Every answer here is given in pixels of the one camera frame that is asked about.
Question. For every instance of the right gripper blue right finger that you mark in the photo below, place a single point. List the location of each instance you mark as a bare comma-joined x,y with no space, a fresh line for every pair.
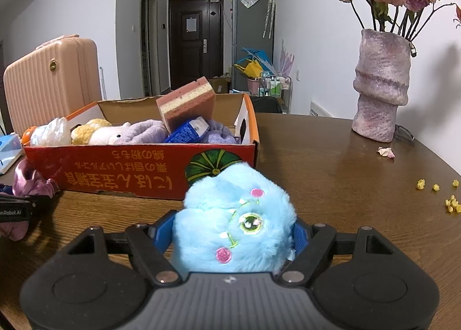
313,253

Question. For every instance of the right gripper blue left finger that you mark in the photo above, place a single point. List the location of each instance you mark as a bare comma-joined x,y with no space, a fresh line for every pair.
148,245

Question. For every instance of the pink satin cloth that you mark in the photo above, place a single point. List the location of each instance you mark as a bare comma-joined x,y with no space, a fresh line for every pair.
27,182

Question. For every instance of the light blue furry plush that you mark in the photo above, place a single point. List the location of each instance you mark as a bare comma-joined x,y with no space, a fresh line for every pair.
238,221

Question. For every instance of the clear plastic bag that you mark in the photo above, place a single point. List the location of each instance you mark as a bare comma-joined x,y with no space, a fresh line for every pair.
55,133

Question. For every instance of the lilac fuzzy cloth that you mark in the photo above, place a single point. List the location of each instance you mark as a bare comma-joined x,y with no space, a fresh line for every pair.
145,132

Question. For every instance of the yellow white alpaca plush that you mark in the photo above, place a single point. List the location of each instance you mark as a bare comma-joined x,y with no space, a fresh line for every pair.
98,132

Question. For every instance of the blue handkerchief tissue pack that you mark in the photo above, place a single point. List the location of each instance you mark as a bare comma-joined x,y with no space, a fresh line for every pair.
190,132

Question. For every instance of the purple linen drawstring pouch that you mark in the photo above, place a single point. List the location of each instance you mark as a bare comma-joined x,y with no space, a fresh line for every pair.
218,134

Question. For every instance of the pink beige sponge block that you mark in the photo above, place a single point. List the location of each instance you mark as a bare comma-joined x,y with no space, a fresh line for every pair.
193,100

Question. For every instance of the orange fruit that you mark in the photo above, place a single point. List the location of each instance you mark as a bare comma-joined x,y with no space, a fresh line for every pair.
26,137

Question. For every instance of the red cardboard pumpkin box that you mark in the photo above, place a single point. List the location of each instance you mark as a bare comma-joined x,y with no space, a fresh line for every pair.
163,171

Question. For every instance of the fallen rose petal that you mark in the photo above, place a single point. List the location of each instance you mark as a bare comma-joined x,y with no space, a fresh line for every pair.
386,152

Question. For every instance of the pink ribbed suitcase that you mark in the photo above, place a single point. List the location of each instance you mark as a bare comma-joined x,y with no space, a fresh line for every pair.
59,77

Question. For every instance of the black eyeglasses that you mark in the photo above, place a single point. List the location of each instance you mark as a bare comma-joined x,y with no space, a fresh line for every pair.
403,134

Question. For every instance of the yellow crumbs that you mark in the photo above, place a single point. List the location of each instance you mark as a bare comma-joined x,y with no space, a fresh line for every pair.
447,197

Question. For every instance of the cardboard box on floor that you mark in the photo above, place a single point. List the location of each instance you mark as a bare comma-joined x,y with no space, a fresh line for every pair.
221,85

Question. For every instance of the purple ceramic vase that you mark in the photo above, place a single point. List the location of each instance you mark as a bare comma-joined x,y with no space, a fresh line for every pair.
382,81

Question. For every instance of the dark front door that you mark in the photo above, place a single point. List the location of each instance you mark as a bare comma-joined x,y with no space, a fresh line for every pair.
196,40

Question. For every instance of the grey refrigerator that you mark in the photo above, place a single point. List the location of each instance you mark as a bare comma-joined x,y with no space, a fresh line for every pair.
248,22

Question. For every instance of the white board against wall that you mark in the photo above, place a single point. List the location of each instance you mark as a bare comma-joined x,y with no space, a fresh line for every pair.
318,111

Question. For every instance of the wire trolley with bottles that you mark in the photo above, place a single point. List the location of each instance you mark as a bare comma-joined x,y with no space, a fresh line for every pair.
278,87

